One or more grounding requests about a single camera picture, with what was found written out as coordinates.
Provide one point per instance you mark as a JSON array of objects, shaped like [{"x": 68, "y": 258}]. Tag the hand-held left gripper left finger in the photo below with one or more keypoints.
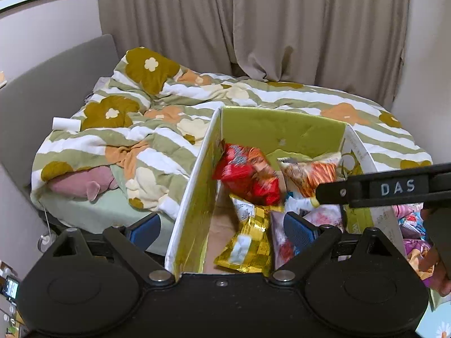
[{"x": 143, "y": 230}]

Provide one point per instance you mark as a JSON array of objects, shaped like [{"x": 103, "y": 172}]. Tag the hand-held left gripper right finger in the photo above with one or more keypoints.
[{"x": 299, "y": 230}]

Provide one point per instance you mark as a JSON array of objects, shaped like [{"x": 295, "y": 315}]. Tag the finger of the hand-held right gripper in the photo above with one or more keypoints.
[{"x": 338, "y": 193}]

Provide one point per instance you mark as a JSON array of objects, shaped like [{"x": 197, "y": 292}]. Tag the pink snack packet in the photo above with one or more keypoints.
[{"x": 405, "y": 213}]

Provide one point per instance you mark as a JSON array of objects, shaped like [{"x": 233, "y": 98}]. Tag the person's right hand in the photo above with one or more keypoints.
[{"x": 444, "y": 281}]

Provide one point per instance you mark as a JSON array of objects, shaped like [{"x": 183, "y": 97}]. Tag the white red snack packet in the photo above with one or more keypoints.
[{"x": 324, "y": 218}]

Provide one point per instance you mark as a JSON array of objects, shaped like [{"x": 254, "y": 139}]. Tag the white blue snack packet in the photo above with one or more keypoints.
[{"x": 299, "y": 202}]

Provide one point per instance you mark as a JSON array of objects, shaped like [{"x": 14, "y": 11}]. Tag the orange snack packet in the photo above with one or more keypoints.
[{"x": 310, "y": 176}]

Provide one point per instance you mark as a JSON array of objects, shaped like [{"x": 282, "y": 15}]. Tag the green bedsheet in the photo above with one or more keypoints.
[{"x": 105, "y": 214}]

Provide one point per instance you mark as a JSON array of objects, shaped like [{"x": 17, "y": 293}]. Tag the gold snack packet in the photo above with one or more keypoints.
[{"x": 246, "y": 239}]

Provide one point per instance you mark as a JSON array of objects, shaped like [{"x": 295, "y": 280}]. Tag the purple snack packet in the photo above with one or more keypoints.
[{"x": 414, "y": 247}]

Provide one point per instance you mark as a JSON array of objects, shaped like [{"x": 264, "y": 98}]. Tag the pink plush pillow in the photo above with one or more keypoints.
[{"x": 81, "y": 183}]

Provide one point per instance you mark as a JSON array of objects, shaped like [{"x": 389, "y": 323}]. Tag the floral striped blanket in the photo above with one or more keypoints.
[{"x": 158, "y": 137}]

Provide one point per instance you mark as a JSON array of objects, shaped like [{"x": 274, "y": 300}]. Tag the white paper roll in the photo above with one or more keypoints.
[{"x": 65, "y": 124}]

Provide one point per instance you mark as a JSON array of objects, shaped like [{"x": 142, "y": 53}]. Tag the light blue daisy cloth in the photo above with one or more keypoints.
[{"x": 437, "y": 324}]

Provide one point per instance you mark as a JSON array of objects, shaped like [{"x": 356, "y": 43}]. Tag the black phone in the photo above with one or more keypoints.
[{"x": 10, "y": 287}]

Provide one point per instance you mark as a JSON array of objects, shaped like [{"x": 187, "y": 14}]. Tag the grey bed headboard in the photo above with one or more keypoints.
[{"x": 45, "y": 84}]

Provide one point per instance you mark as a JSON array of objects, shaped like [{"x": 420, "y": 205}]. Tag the beige curtain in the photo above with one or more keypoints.
[{"x": 246, "y": 24}]

